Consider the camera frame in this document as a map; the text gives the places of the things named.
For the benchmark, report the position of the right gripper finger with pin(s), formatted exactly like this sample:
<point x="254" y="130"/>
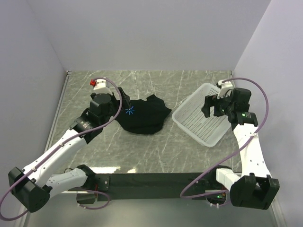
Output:
<point x="209" y="102"/>
<point x="218" y="111"/>

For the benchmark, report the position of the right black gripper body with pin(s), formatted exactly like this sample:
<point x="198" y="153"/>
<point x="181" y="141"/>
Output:
<point x="228" y="105"/>

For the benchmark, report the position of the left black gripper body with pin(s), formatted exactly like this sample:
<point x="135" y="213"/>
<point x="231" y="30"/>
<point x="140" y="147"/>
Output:
<point x="114" y="107"/>

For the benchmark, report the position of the black t shirt blue logo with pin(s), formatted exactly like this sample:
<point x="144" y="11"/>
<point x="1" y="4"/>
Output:
<point x="144" y="117"/>

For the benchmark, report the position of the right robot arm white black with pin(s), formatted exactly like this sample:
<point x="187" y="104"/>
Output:
<point x="255" y="188"/>

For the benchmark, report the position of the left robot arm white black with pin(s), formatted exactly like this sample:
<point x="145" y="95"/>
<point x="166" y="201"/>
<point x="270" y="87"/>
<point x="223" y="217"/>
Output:
<point x="36" y="183"/>

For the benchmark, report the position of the white plastic basket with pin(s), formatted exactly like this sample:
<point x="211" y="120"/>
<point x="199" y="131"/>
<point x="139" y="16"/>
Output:
<point x="190" y="119"/>

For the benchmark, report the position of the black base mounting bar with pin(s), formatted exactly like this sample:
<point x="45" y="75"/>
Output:
<point x="148" y="186"/>

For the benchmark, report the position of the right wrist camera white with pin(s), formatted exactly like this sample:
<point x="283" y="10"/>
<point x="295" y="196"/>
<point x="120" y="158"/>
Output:
<point x="224" y="87"/>

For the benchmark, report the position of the aluminium frame rail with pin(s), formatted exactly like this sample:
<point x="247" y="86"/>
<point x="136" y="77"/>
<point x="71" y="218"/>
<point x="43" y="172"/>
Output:
<point x="21" y="222"/>

